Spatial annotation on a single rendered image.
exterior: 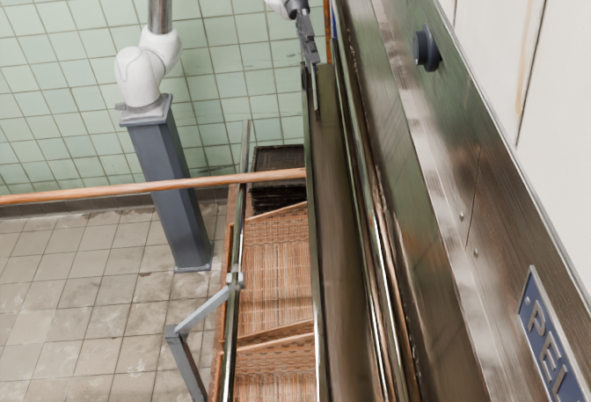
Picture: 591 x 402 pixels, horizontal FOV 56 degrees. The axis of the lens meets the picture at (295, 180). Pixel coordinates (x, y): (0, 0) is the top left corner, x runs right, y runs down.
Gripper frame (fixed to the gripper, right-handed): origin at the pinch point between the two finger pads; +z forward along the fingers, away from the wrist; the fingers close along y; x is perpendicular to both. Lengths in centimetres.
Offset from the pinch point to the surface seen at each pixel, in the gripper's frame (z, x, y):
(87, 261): 12, 117, 167
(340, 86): 18.9, -1.2, -17.4
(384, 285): 78, 21, -87
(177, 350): 76, 60, 18
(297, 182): 22, 5, 61
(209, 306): 67, 47, 1
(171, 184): 27, 51, 11
